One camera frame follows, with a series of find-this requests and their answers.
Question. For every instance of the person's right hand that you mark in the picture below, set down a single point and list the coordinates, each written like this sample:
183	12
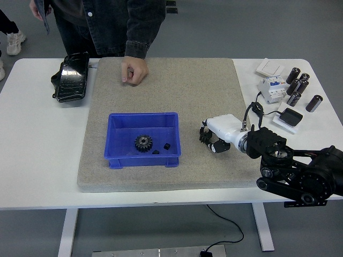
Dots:
35	9

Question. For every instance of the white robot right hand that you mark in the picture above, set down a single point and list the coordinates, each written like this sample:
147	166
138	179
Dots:
227	125

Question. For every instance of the person's left hand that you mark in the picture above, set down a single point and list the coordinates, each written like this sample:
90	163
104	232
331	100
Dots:
136	69

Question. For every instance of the small black gear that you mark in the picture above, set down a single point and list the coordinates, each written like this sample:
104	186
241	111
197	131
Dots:
204	136

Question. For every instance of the large black gear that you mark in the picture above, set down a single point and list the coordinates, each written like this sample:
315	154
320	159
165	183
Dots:
139	147

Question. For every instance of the blue plastic box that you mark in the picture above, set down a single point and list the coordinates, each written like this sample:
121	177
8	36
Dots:
142	161

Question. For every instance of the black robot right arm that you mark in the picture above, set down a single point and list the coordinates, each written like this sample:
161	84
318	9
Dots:
268	144

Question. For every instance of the person's left forearm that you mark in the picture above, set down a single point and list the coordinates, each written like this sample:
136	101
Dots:
139	45

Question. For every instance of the person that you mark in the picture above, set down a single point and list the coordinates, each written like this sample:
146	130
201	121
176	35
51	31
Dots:
14	42
107	26

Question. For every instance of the grey-brown mat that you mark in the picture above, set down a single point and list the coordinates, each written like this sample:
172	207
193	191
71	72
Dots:
174	93

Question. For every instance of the white circuit breaker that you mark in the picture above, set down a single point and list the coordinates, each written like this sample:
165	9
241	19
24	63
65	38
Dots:
270	89

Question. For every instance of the black power adapter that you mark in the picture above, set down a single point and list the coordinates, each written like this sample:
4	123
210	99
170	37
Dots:
290	117

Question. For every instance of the small black cube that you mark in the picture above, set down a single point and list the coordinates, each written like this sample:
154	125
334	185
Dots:
167	146
155	152

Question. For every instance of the black film-wrapped device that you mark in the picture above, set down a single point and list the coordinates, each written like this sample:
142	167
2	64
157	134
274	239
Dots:
71	77

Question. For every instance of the dark floor socket plate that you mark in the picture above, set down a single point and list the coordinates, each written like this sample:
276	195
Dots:
172	2
172	10

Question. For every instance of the dark cylindrical capacitor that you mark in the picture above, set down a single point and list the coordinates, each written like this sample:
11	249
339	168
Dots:
304	76
292	87
303	86
294	98
293	75
314	103

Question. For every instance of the black desk control panel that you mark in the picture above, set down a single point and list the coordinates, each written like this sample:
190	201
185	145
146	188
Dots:
294	204

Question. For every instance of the white table leg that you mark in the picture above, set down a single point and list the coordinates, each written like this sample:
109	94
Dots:
264	230
67	235

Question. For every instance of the black floor plug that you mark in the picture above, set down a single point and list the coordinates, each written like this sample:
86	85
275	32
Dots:
205	253

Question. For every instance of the metal floor plate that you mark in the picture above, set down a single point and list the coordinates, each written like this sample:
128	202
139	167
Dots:
160	253

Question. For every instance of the white wall switch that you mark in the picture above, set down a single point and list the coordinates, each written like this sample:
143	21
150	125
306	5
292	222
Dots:
269	67

